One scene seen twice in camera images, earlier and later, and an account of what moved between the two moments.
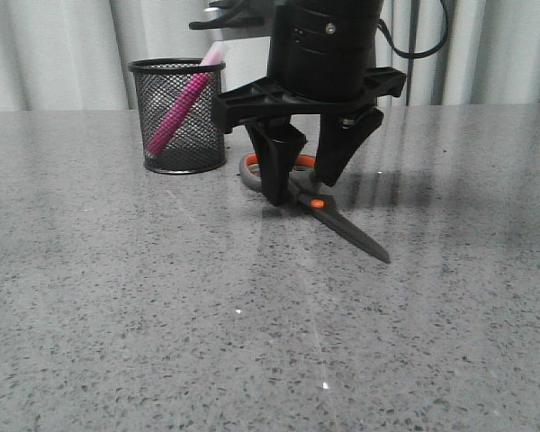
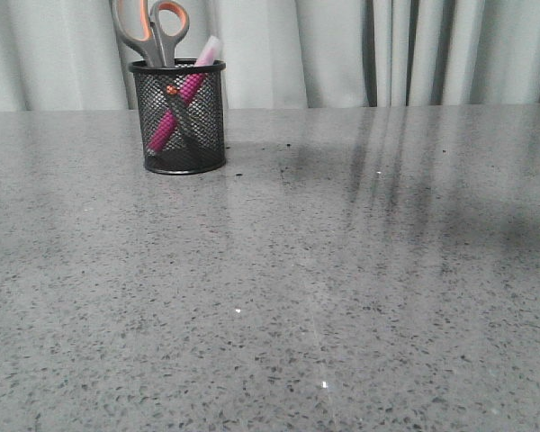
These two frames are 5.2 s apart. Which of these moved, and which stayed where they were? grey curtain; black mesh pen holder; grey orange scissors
Moved: grey orange scissors
Stayed: grey curtain; black mesh pen holder
